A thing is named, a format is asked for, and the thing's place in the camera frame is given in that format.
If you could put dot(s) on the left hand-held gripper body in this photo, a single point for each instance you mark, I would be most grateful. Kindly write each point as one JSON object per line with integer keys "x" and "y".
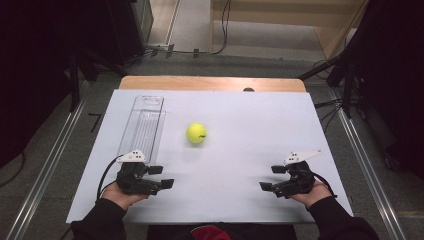
{"x": 133, "y": 178}

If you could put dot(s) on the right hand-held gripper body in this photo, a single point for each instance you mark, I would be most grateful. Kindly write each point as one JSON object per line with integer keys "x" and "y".
{"x": 298, "y": 181}

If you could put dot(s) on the clear plastic container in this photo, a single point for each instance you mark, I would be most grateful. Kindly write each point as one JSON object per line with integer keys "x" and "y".
{"x": 144, "y": 126}

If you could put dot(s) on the yellow tennis ball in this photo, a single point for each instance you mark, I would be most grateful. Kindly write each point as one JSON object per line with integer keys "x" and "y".
{"x": 196, "y": 133}

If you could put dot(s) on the person's right hand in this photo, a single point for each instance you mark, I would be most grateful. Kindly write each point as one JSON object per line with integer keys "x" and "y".
{"x": 315, "y": 196}

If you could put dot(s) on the person's left hand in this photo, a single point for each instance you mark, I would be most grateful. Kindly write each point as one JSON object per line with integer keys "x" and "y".
{"x": 120, "y": 197}

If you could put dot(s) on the person's dark lap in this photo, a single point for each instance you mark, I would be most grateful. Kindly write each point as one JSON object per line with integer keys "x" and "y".
{"x": 260, "y": 231}

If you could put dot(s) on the small dark round object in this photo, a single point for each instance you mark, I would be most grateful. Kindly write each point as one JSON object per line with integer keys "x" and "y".
{"x": 248, "y": 89}

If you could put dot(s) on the wooden table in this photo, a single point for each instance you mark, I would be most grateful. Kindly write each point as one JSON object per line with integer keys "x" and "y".
{"x": 206, "y": 83}

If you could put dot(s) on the black metal stand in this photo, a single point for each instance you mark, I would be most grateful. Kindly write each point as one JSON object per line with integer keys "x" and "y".
{"x": 345, "y": 76}

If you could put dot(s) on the black curtain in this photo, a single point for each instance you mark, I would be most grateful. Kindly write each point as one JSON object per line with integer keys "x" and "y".
{"x": 393, "y": 66}
{"x": 36, "y": 66}

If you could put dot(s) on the grey cabinet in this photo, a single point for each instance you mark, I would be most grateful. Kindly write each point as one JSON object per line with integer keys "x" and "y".
{"x": 145, "y": 20}

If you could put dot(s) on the light wooden shelf unit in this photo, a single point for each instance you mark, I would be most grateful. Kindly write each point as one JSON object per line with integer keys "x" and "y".
{"x": 300, "y": 16}

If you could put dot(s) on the metal floor rail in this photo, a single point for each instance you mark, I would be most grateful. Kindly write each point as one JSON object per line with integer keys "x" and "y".
{"x": 50, "y": 166}
{"x": 366, "y": 166}

